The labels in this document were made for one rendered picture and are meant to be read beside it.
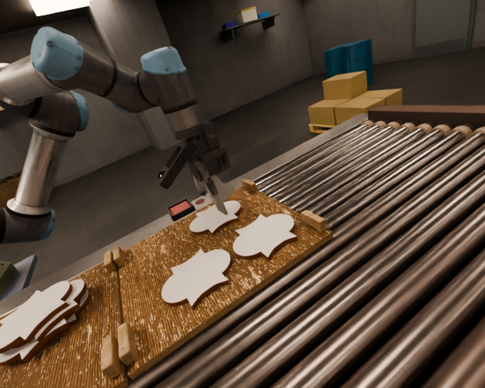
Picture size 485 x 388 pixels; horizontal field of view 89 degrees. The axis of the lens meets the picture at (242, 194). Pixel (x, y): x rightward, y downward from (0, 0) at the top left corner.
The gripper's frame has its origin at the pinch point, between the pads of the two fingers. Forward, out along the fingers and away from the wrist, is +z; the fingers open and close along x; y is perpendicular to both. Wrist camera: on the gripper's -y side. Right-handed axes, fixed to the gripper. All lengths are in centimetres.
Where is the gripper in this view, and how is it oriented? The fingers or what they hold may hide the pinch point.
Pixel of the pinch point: (212, 205)
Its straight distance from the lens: 63.4
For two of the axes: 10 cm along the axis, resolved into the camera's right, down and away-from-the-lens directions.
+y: 8.3, -4.6, 3.1
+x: -4.7, -2.9, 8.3
